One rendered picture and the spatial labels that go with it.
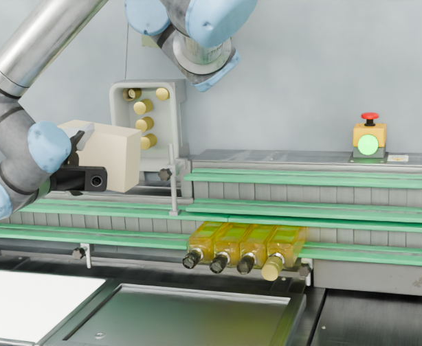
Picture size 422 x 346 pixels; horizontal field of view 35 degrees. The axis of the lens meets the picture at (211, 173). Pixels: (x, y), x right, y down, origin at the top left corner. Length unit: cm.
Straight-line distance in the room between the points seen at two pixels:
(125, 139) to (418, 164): 63
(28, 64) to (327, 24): 77
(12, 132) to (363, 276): 87
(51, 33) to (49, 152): 19
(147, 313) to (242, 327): 22
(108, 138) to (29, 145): 32
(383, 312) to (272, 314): 26
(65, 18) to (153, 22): 36
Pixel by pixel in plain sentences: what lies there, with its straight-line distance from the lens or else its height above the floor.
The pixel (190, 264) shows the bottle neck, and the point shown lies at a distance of 138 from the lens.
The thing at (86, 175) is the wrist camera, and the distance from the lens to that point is 127.
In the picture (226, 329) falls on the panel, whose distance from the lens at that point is 138.
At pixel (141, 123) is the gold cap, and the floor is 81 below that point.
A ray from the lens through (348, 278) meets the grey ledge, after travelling 159.
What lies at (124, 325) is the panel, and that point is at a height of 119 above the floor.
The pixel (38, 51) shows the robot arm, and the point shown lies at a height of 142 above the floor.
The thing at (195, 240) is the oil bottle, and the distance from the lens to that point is 141.
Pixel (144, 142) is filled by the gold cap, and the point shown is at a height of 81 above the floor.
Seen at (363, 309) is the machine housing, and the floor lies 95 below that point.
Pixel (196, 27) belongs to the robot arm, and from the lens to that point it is 96.
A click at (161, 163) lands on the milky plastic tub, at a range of 169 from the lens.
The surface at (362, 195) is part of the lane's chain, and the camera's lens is 152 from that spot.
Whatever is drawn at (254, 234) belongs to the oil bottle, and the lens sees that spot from 144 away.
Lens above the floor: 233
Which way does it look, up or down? 67 degrees down
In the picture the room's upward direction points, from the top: 130 degrees counter-clockwise
